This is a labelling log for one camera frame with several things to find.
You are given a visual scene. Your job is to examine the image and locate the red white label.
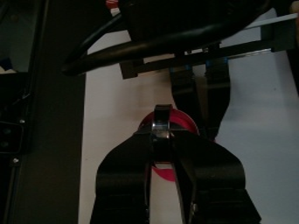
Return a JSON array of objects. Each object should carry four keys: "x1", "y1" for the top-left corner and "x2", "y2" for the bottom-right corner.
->
[{"x1": 105, "y1": 0, "x2": 122, "y2": 18}]

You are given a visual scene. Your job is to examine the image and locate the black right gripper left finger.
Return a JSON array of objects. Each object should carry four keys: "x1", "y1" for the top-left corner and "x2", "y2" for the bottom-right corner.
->
[{"x1": 89, "y1": 129, "x2": 155, "y2": 224}]

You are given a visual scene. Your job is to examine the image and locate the white work mat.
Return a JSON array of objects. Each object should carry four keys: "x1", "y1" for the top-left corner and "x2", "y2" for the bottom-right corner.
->
[{"x1": 78, "y1": 7, "x2": 299, "y2": 224}]

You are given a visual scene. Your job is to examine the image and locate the thick black cable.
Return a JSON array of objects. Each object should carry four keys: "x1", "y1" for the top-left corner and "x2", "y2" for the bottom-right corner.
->
[{"x1": 61, "y1": 0, "x2": 274, "y2": 77}]

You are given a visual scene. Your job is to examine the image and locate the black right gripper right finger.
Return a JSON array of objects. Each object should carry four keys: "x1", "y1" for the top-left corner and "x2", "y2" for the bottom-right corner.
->
[{"x1": 170, "y1": 130, "x2": 264, "y2": 224}]

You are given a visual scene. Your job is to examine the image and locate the thin black cable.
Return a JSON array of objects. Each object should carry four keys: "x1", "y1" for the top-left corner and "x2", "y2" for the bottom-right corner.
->
[{"x1": 63, "y1": 11, "x2": 127, "y2": 67}]

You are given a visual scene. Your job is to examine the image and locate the black equipment box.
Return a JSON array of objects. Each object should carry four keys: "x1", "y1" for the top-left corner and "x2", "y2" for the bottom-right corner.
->
[{"x1": 0, "y1": 120, "x2": 26, "y2": 155}]

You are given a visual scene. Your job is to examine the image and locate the pink play dough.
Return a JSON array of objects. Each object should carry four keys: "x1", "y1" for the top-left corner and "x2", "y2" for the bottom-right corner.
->
[{"x1": 137, "y1": 108, "x2": 202, "y2": 183}]

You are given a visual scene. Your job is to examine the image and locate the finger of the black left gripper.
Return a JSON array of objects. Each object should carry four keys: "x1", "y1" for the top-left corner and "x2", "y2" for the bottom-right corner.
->
[
  {"x1": 169, "y1": 64, "x2": 205, "y2": 133},
  {"x1": 203, "y1": 57, "x2": 233, "y2": 142}
]

